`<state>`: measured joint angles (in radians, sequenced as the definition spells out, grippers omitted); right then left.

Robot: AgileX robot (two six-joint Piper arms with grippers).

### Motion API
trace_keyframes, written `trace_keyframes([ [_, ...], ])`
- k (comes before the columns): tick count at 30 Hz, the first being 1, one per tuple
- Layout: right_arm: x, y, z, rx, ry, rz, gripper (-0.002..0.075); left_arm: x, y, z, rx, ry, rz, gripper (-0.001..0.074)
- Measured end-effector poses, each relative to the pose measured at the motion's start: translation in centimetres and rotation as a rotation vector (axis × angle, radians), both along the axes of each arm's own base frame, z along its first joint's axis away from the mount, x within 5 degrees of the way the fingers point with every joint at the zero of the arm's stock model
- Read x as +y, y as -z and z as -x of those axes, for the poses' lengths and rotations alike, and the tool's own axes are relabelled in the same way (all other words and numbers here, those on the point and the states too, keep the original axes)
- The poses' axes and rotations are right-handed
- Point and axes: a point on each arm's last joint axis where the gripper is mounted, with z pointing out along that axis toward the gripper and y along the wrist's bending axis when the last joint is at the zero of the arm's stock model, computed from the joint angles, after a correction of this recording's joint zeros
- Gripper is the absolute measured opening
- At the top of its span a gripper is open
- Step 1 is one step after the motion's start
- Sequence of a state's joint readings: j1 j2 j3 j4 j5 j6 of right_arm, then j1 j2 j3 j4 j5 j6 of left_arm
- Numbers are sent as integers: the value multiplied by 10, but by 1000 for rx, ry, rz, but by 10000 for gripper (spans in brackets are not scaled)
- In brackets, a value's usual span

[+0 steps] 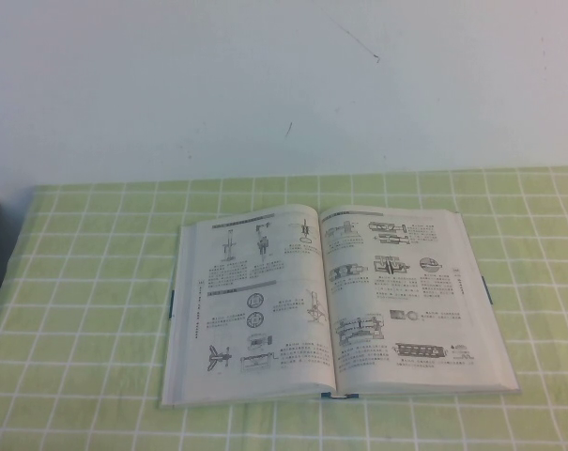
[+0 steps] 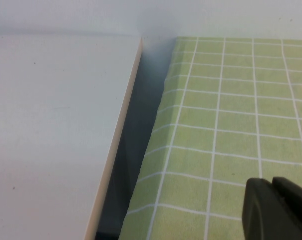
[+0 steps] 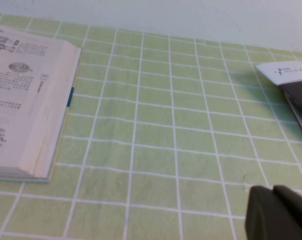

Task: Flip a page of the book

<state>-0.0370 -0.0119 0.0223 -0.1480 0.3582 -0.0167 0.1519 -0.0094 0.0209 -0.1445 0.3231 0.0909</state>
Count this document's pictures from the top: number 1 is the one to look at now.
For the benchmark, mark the technical book with diagrams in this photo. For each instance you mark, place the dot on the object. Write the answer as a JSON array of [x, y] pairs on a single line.
[[382, 338]]

